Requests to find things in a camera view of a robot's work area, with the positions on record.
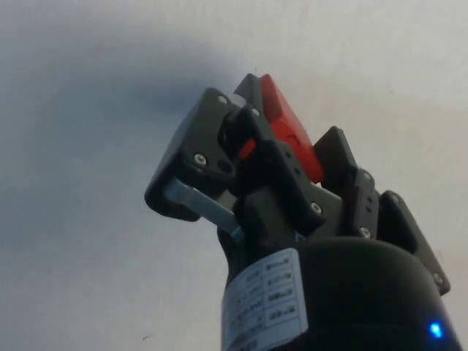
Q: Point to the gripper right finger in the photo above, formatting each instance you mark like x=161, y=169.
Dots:
x=365, y=204

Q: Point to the red cube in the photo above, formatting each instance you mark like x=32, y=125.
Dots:
x=289, y=128

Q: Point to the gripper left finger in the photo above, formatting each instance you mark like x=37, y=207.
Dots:
x=204, y=139

